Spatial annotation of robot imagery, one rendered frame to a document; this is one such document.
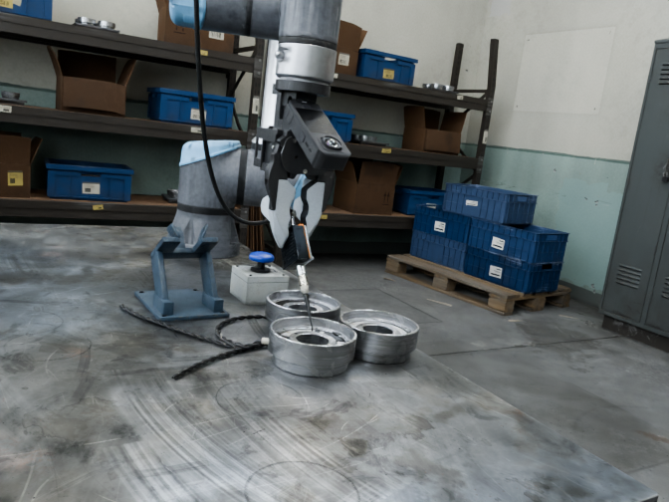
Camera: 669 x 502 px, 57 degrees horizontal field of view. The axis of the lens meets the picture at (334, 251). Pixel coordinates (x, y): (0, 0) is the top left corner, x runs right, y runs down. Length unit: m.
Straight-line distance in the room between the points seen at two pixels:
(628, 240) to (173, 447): 3.99
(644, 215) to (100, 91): 3.49
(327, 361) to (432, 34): 5.34
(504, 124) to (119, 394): 5.42
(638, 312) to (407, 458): 3.82
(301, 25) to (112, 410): 0.48
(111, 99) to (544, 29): 3.57
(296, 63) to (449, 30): 5.30
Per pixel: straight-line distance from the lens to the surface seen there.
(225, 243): 1.25
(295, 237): 0.78
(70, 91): 4.15
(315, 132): 0.73
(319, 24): 0.78
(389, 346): 0.76
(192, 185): 1.24
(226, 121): 4.41
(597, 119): 5.24
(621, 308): 4.41
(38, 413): 0.62
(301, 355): 0.70
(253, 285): 0.95
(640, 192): 4.34
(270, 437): 0.58
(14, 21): 4.08
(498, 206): 4.54
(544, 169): 5.48
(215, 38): 4.38
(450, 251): 4.84
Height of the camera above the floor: 1.08
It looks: 11 degrees down
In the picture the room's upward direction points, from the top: 7 degrees clockwise
